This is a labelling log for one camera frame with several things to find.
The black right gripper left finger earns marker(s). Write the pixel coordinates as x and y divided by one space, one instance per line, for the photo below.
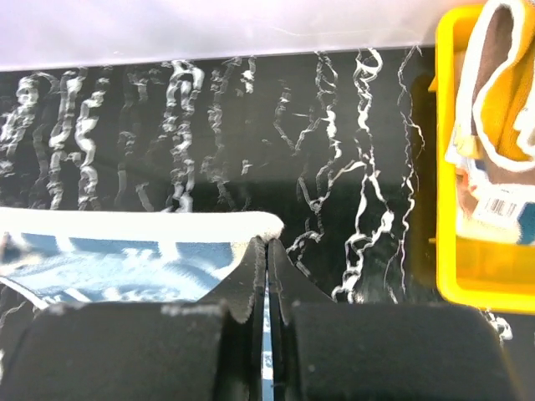
138 351

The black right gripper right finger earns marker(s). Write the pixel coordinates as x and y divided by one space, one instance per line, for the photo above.
324 350

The blue white patterned towel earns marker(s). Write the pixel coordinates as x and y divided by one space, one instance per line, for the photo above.
81 257

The yellow brown bear towel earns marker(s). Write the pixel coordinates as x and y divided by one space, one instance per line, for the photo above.
494 111

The pink white rabbit towel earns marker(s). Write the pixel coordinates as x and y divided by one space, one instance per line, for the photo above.
487 211

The yellow plastic tray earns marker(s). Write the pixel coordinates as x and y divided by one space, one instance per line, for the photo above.
477 273

